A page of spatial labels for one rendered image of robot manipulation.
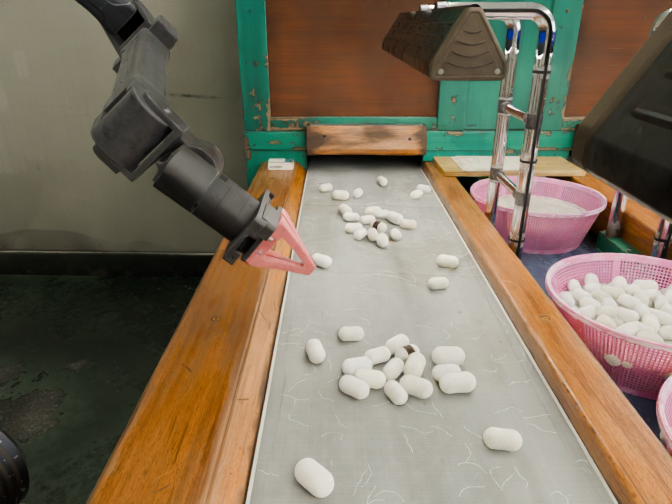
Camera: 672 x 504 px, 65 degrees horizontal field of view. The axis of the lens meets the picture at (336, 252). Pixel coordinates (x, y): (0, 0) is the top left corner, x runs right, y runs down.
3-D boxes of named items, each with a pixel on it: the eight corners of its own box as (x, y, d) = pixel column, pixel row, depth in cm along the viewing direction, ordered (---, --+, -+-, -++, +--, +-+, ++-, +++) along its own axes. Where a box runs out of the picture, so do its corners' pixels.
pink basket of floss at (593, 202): (559, 274, 96) (569, 225, 92) (441, 234, 114) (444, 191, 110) (619, 236, 112) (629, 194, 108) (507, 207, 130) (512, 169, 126)
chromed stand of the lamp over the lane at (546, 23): (408, 297, 88) (427, 0, 70) (396, 249, 106) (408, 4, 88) (522, 296, 88) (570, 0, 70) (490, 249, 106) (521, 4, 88)
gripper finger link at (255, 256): (330, 235, 67) (271, 190, 64) (330, 259, 60) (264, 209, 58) (297, 272, 69) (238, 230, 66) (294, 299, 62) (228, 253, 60)
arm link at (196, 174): (138, 185, 56) (169, 142, 54) (155, 171, 62) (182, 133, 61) (193, 224, 57) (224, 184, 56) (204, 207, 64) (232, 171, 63)
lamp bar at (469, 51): (429, 81, 54) (435, 3, 51) (381, 50, 111) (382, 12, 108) (507, 81, 54) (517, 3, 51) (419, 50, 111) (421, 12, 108)
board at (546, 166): (443, 176, 122) (444, 171, 122) (432, 160, 136) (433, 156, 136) (585, 176, 123) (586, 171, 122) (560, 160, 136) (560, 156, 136)
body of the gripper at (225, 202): (278, 196, 65) (229, 159, 63) (270, 226, 56) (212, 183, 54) (247, 234, 67) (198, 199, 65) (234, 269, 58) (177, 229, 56)
